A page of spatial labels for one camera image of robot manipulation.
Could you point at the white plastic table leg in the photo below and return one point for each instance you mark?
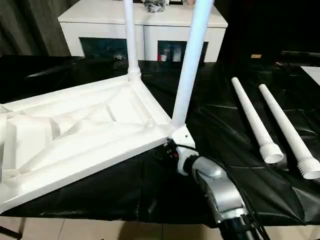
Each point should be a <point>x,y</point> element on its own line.
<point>191,70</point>
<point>287,130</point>
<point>132,45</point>
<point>252,120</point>

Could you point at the white plastic table top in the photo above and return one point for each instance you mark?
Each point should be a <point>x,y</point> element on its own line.
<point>75,130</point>

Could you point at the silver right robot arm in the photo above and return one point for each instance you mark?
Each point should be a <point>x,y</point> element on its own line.
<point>220,185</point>

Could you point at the black mat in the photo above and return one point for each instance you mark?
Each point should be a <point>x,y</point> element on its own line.
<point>125,190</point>

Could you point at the small yellow object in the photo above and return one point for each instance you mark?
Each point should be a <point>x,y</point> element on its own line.
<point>256,56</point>

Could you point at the white cabinet with glass doors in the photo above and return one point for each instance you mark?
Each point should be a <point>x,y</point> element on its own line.
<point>100,22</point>

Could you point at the white flat board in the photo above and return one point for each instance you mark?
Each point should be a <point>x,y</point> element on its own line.
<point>311,75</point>

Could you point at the grey curtain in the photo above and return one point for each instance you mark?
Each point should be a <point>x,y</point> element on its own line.
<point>30,27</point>

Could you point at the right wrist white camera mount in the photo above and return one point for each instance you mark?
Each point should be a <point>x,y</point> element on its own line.
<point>183,136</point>

